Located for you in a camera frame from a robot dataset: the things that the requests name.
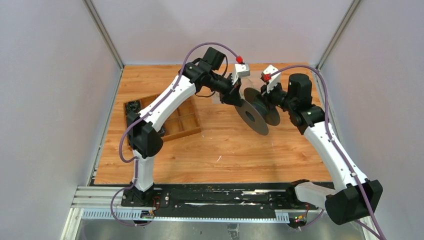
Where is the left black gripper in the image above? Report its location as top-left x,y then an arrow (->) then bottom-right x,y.
207,71 -> 242,107

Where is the dark grey spool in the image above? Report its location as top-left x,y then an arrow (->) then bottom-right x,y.
235,87 -> 281,136

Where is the purple cable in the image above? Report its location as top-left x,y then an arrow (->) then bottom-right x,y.
262,64 -> 388,240
109,42 -> 244,228

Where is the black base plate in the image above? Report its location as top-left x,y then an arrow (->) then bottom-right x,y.
120,182 -> 317,220

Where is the dark multicolour wire coil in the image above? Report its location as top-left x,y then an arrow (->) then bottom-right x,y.
125,100 -> 142,114

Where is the translucent plastic bin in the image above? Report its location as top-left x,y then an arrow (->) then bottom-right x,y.
239,70 -> 264,99

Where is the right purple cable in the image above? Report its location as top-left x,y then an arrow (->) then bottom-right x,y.
262,64 -> 388,240

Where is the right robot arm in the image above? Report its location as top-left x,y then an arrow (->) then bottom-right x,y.
261,73 -> 383,225

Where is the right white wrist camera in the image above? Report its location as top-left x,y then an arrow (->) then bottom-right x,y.
261,64 -> 281,93

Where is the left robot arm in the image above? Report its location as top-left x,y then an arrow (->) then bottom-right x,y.
123,47 -> 250,207

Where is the aluminium frame rail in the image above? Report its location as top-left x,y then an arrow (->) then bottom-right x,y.
61,185 -> 380,240

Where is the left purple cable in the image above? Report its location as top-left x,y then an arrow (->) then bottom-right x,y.
109,42 -> 244,228

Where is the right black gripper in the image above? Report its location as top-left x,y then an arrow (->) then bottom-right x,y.
256,79 -> 295,112

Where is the wooden compartment tray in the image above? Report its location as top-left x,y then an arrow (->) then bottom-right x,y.
123,94 -> 202,142

